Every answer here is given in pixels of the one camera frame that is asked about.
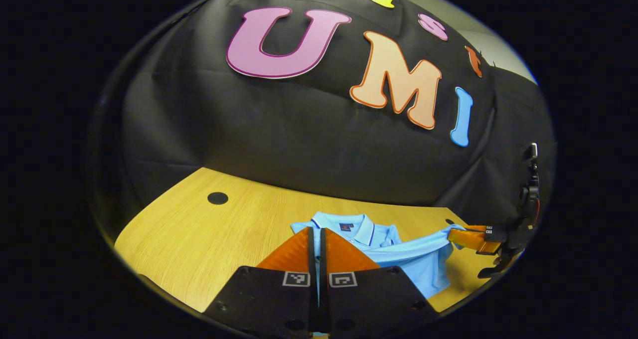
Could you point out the black backdrop cloth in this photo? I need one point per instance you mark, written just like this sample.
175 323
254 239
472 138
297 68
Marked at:
299 139

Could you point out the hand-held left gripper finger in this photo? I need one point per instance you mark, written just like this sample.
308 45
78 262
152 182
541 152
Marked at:
312 259
323 259

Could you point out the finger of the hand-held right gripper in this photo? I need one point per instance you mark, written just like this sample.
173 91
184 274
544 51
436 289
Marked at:
468 239

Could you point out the light blue T-shirt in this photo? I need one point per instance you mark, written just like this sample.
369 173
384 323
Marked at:
418 264

